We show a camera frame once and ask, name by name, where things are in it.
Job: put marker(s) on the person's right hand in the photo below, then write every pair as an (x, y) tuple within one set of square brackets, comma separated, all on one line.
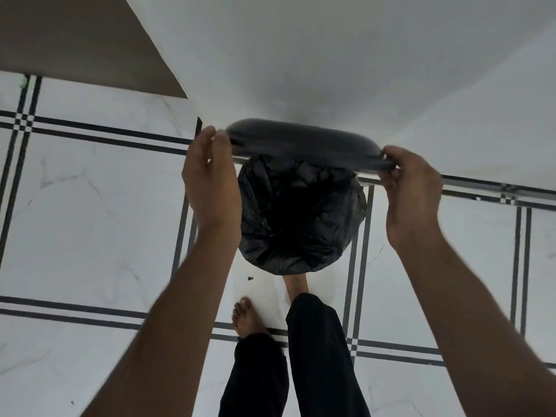
[(412, 199)]

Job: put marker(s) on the person's left hand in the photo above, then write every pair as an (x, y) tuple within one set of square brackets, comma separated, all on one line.
[(210, 191)]

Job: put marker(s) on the person's left thumb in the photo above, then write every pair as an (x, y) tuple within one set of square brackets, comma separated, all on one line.
[(223, 145)]

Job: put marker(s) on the person's right thumb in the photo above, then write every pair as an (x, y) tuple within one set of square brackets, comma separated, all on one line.
[(392, 156)]

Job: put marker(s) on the black round bin lid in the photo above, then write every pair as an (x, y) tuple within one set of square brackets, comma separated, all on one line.
[(304, 145)]

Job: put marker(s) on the person's right forearm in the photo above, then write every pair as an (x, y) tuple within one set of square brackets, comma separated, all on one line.
[(473, 334)]

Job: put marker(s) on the person's left forearm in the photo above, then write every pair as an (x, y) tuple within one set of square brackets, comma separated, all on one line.
[(173, 325)]

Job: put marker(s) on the black garbage bag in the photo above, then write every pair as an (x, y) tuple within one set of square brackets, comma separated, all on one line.
[(299, 217)]

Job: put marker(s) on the person's right foot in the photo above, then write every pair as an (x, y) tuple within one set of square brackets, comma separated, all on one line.
[(296, 288)]

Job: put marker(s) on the person's foot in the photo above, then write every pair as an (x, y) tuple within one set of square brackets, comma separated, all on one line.
[(248, 319), (296, 288)]

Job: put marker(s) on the person's left foot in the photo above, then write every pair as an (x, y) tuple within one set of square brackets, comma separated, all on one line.
[(248, 319)]

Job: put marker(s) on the brown door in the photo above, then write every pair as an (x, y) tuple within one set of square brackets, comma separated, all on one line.
[(78, 39)]

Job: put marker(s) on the black trousers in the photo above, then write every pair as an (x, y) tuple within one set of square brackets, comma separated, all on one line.
[(321, 364)]

